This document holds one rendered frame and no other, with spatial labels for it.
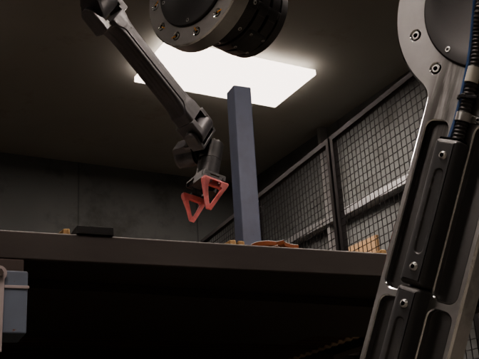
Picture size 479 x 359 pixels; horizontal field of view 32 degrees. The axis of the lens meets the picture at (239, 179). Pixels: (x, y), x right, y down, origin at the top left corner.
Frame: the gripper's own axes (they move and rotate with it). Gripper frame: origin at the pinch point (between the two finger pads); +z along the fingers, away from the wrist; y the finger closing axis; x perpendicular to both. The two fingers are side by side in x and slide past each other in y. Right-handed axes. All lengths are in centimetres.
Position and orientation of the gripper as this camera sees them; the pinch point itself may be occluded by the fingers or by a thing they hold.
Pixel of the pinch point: (200, 212)
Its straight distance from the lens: 202.7
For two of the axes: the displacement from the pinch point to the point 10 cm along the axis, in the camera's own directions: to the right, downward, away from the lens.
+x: -8.8, -3.2, -3.6
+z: -1.4, 8.8, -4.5
